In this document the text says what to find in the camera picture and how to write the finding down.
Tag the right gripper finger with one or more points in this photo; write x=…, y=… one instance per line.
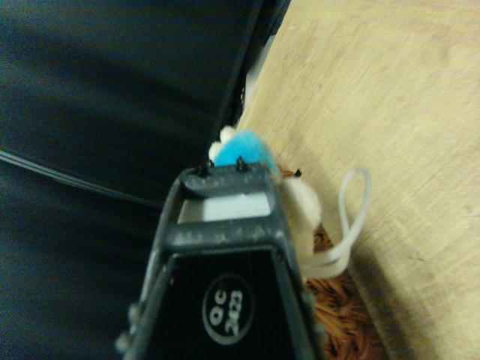
x=225, y=236

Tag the blue plush toy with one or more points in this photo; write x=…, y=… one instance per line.
x=243, y=150

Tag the brown wicker basket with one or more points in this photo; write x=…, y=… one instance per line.
x=345, y=322

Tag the curtain stand pole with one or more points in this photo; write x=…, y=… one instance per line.
x=75, y=176

